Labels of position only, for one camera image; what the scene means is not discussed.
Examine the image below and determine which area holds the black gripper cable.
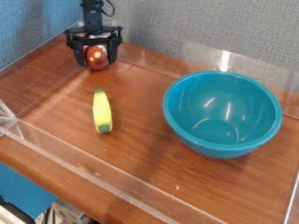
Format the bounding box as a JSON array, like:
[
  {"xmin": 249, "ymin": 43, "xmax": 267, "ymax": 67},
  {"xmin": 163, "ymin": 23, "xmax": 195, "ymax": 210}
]
[{"xmin": 100, "ymin": 0, "xmax": 117, "ymax": 18}]

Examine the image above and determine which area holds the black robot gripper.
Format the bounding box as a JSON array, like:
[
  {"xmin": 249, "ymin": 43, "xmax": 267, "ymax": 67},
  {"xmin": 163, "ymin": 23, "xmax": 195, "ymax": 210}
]
[{"xmin": 64, "ymin": 0, "xmax": 123, "ymax": 67}]

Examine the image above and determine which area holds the clear acrylic table barrier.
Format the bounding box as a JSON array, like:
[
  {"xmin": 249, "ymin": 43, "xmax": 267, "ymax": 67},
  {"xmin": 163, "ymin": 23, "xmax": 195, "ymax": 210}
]
[{"xmin": 0, "ymin": 36, "xmax": 299, "ymax": 224}]

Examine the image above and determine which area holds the brown toy mushroom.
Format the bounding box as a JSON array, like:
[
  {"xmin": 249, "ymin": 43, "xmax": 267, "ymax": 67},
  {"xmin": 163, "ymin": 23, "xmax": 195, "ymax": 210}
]
[{"xmin": 84, "ymin": 45, "xmax": 108, "ymax": 71}]

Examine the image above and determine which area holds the blue plastic bowl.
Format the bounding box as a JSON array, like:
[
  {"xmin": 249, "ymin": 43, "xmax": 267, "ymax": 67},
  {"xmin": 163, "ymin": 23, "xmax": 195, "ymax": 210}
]
[{"xmin": 163, "ymin": 71, "xmax": 283, "ymax": 159}]

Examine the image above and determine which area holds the yellow toy corn cob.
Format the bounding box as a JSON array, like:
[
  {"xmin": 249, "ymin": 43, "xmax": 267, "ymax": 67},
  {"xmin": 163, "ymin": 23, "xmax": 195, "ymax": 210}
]
[{"xmin": 92, "ymin": 88, "xmax": 112, "ymax": 133}]

